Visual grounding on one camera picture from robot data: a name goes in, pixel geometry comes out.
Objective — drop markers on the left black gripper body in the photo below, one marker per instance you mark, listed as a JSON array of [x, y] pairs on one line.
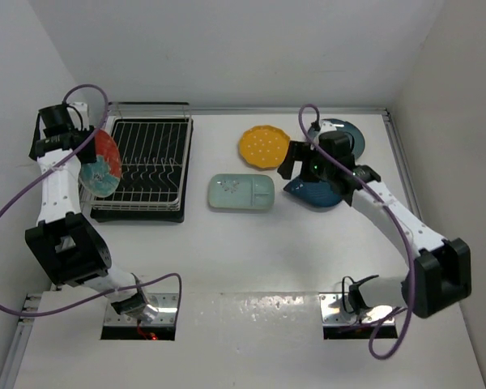
[[88, 154]]

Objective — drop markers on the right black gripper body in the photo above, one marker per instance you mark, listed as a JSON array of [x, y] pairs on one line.
[[316, 168]]

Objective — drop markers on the red blue floral plate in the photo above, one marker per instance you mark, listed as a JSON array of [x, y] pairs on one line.
[[102, 177]]

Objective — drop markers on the teal round plate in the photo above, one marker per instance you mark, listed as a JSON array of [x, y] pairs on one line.
[[356, 138]]

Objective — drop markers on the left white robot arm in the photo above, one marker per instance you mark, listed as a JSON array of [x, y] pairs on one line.
[[66, 245]]

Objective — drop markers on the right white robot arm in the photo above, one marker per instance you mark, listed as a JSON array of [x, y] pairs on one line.
[[439, 269]]

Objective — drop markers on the dark blue leaf dish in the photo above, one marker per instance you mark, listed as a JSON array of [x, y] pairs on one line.
[[314, 194]]

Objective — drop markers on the yellow dotted plate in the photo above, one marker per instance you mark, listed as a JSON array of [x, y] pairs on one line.
[[264, 147]]

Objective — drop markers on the black drip tray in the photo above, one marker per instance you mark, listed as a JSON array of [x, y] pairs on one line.
[[141, 216]]

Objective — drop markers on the light green divided tray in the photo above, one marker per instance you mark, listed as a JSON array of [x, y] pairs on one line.
[[241, 192]]

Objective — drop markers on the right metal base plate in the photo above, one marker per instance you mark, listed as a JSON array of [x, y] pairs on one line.
[[336, 311]]

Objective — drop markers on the metal base plate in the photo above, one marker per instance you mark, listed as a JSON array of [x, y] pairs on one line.
[[160, 311], [336, 311]]

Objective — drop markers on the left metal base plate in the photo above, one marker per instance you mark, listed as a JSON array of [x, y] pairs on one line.
[[160, 311]]

